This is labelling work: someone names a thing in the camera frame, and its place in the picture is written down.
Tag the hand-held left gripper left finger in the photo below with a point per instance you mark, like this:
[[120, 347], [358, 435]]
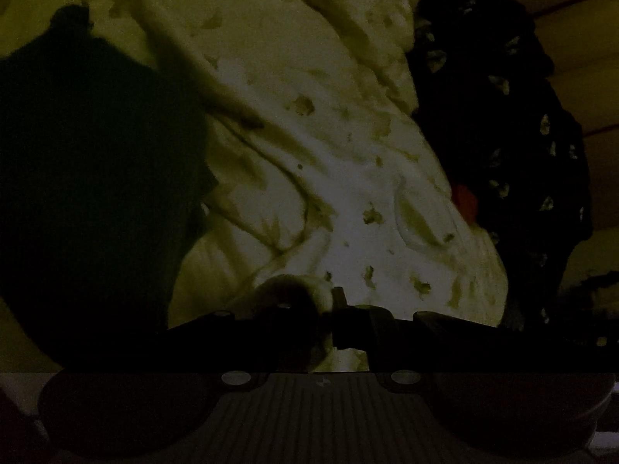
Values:
[[290, 321]]

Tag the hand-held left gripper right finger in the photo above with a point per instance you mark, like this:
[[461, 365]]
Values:
[[355, 324]]

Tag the white printed small garment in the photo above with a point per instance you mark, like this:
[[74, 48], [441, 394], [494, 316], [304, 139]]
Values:
[[309, 169]]

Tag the small red cloth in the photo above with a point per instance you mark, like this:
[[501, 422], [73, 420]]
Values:
[[465, 203]]

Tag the black white-patterned cloth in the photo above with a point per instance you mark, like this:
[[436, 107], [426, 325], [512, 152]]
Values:
[[483, 121]]

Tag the dark cloth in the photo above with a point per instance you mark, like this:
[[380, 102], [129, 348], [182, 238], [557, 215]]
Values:
[[96, 179]]

